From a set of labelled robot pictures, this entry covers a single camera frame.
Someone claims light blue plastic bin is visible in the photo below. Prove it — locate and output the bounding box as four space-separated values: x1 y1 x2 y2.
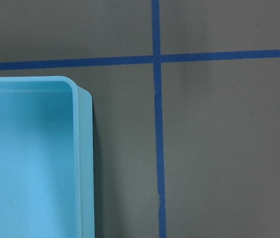
0 76 95 238

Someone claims brown table mat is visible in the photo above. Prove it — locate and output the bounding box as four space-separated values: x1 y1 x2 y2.
0 0 280 238

